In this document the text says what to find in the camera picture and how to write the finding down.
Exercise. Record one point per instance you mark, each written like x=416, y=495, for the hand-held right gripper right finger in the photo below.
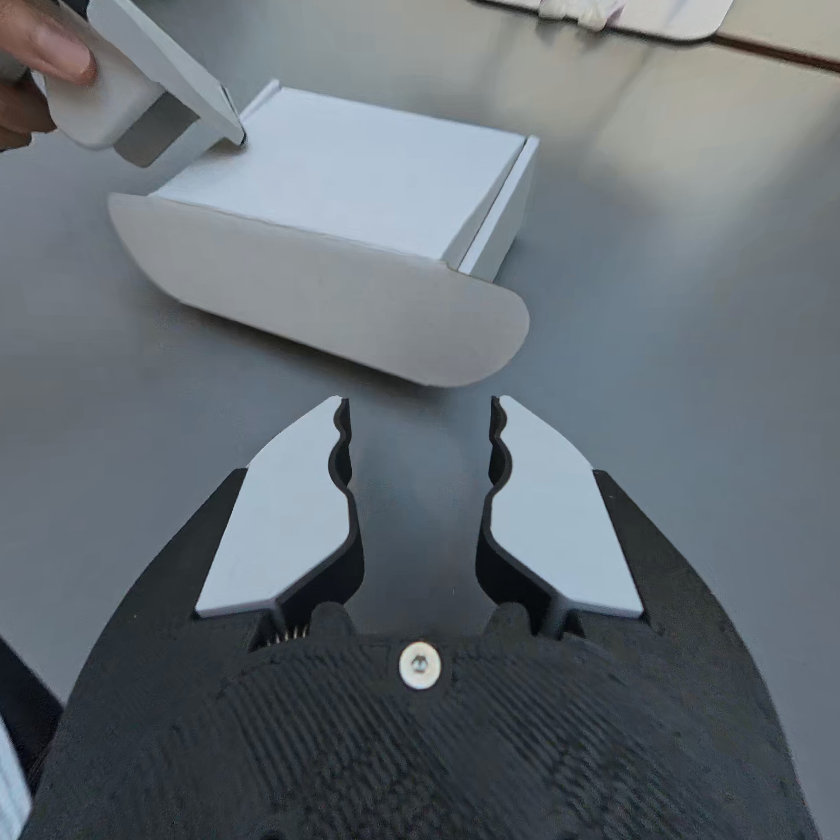
x=558, y=525

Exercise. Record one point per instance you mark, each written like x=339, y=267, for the person's left hand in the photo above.
x=46, y=46

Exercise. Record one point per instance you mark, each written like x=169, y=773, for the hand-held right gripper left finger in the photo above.
x=282, y=525

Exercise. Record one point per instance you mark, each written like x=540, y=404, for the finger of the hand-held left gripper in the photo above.
x=164, y=65

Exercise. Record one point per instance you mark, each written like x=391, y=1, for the white cardboard box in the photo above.
x=328, y=249

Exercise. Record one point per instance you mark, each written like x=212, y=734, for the white stand base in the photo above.
x=656, y=16

